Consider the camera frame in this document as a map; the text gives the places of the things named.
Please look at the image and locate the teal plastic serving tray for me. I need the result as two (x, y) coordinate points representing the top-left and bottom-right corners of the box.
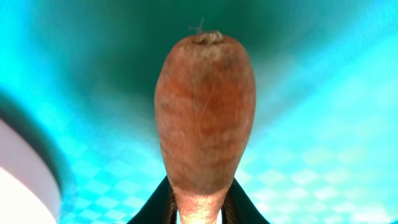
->
(1, 0), (397, 223)

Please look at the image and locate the orange carrot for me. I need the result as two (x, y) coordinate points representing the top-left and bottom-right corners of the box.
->
(154, 26), (256, 223)

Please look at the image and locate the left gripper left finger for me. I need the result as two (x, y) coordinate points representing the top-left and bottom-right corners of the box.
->
(127, 177), (177, 224)

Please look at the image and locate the large white plate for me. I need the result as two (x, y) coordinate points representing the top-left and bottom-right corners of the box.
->
(1, 121), (61, 224)

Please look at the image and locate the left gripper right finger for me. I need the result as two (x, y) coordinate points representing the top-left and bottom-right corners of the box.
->
(221, 179), (270, 224)

